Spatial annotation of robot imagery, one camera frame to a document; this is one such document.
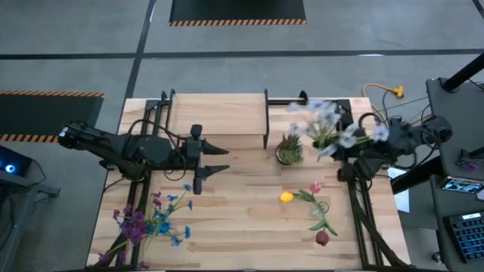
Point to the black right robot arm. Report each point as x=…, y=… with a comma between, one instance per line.
x=416, y=136

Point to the round glass vase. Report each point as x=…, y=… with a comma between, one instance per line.
x=320, y=209

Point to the black box with blue light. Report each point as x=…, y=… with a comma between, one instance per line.
x=11, y=166

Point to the black hazard striped floor mat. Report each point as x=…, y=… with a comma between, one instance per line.
x=45, y=113
x=238, y=11

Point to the dark grey side desk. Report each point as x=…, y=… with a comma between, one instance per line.
x=453, y=109

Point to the wooden shelf black frame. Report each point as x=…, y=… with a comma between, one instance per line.
x=219, y=113

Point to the succulent in black pot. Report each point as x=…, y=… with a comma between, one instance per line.
x=289, y=151

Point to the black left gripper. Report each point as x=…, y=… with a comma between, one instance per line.
x=194, y=151

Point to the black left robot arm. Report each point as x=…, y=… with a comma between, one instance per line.
x=113, y=145

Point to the pink tulip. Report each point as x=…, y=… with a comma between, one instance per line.
x=315, y=186

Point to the white veined flower bunch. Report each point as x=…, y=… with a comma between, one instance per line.
x=325, y=132

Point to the black pole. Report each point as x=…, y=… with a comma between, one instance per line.
x=465, y=72

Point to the purple flower bunch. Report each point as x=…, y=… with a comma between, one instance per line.
x=134, y=228

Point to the smartphone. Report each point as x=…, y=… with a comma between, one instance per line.
x=459, y=185

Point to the blue flower bunch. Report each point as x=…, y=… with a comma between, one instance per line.
x=163, y=227

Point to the black keyboard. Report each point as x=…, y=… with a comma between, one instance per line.
x=467, y=236

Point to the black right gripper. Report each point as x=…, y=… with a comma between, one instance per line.
x=372, y=151

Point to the black metal rig frame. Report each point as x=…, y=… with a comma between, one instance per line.
x=353, y=206

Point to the white paper sheet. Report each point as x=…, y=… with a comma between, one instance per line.
x=402, y=192

